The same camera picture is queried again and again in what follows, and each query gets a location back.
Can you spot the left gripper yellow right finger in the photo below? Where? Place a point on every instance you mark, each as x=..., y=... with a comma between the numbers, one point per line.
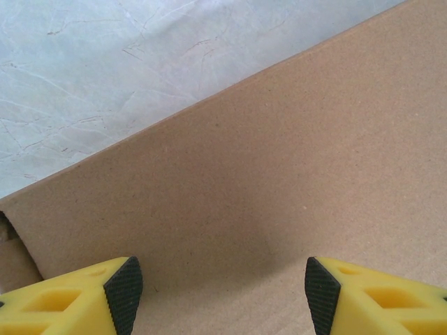
x=384, y=310

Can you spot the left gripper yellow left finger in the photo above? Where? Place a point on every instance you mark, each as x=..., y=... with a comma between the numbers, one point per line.
x=70, y=310

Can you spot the brown cardboard box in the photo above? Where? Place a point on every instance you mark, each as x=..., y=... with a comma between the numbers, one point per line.
x=279, y=157

